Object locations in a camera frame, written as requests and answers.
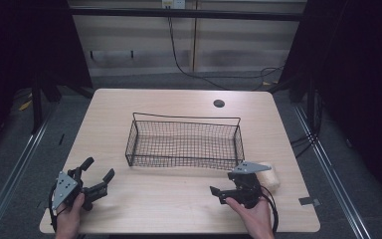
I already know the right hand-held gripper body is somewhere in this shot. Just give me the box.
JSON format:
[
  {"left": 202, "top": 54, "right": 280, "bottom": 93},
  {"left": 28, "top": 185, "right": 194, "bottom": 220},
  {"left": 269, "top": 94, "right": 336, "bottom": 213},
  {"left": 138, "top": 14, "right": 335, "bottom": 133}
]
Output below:
[{"left": 219, "top": 161, "right": 273, "bottom": 210}]

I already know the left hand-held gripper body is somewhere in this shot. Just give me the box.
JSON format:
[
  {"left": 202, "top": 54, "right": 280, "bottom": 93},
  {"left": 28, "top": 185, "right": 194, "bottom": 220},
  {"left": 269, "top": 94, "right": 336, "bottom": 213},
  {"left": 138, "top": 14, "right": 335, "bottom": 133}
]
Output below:
[{"left": 51, "top": 167, "right": 109, "bottom": 212}]

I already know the pale bread roll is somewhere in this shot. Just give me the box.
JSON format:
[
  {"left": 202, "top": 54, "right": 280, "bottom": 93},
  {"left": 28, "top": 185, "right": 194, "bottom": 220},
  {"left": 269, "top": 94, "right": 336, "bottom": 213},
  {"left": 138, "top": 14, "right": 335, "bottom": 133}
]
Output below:
[{"left": 256, "top": 161, "right": 282, "bottom": 192}]

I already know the black wire mesh basket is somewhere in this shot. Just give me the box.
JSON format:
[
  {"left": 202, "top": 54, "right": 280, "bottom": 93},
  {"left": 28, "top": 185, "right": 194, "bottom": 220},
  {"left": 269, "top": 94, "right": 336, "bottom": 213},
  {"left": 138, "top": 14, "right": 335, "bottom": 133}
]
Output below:
[{"left": 124, "top": 112, "right": 246, "bottom": 171}]

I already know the person's left hand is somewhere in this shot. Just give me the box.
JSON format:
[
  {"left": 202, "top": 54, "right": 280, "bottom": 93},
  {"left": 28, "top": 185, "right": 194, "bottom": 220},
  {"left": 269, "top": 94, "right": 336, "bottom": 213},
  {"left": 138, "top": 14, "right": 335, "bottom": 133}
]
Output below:
[{"left": 55, "top": 193, "right": 87, "bottom": 232}]

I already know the person's right hand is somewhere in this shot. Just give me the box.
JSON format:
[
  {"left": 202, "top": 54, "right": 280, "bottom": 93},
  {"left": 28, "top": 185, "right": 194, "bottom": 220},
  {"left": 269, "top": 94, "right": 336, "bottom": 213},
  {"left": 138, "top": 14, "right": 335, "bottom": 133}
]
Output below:
[{"left": 225, "top": 196, "right": 276, "bottom": 238}]

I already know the grey tape piece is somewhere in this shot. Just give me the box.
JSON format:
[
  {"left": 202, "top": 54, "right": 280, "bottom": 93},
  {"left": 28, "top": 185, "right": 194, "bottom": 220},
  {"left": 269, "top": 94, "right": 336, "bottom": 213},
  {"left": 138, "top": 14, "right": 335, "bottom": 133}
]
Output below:
[{"left": 298, "top": 196, "right": 322, "bottom": 207}]

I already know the black metal stand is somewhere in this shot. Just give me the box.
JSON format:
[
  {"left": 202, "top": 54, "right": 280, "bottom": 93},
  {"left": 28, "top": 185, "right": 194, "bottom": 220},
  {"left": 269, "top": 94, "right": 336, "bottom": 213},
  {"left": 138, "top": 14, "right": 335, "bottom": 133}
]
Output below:
[{"left": 30, "top": 71, "right": 63, "bottom": 135}]

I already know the yellow tape strip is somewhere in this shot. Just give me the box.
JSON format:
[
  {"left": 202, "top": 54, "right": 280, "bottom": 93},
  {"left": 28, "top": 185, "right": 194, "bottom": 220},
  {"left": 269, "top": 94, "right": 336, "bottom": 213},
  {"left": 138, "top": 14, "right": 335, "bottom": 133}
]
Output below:
[{"left": 17, "top": 93, "right": 35, "bottom": 113}]

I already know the black curtain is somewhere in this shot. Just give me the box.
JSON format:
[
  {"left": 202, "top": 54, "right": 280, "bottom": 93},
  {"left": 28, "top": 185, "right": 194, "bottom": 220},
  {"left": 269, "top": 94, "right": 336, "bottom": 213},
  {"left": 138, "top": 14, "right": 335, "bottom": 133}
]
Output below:
[
  {"left": 278, "top": 0, "right": 382, "bottom": 203},
  {"left": 0, "top": 0, "right": 95, "bottom": 163}
]

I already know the black horizontal metal bar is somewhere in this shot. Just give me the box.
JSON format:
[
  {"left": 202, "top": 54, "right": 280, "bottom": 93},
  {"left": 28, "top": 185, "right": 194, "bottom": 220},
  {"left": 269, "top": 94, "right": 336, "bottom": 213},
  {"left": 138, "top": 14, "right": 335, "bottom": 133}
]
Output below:
[{"left": 69, "top": 7, "right": 305, "bottom": 22}]

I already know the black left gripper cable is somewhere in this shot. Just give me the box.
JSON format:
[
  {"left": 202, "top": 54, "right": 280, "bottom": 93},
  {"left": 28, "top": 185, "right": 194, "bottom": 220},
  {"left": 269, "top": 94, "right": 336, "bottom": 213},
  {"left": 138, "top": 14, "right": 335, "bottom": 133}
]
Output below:
[{"left": 48, "top": 183, "right": 60, "bottom": 232}]

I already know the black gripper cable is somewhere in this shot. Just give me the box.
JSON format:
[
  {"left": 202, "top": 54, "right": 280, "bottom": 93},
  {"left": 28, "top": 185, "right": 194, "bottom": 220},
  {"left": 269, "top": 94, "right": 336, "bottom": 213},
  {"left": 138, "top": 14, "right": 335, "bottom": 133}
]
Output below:
[
  {"left": 260, "top": 184, "right": 280, "bottom": 234},
  {"left": 48, "top": 183, "right": 60, "bottom": 232}
]

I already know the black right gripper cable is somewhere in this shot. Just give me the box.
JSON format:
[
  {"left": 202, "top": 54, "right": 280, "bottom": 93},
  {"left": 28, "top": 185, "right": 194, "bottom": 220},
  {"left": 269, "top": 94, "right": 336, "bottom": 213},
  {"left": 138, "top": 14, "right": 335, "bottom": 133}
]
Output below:
[{"left": 260, "top": 184, "right": 280, "bottom": 234}]

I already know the metal floor rail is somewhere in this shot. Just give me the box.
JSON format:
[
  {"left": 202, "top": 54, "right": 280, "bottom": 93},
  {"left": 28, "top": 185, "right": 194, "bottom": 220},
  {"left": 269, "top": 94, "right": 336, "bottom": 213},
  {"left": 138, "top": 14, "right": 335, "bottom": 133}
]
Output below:
[
  {"left": 291, "top": 103, "right": 377, "bottom": 239},
  {"left": 0, "top": 106, "right": 56, "bottom": 239}
]

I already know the bundle of black floor cables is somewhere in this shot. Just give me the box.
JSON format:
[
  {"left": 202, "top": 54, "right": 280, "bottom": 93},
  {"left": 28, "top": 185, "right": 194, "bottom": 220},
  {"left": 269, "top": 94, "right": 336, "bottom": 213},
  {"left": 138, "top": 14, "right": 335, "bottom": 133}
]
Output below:
[{"left": 289, "top": 89, "right": 324, "bottom": 159}]

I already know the long black wall cable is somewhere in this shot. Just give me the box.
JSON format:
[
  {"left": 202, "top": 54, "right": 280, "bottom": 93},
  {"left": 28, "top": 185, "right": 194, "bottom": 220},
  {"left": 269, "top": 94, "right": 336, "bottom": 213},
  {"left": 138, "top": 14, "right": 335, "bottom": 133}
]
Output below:
[{"left": 167, "top": 7, "right": 286, "bottom": 92}]

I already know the white wall socket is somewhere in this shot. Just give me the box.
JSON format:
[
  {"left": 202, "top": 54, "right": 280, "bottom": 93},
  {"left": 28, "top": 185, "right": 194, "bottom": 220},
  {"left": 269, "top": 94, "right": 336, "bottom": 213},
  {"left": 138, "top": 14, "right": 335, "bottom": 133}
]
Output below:
[{"left": 160, "top": 0, "right": 187, "bottom": 10}]

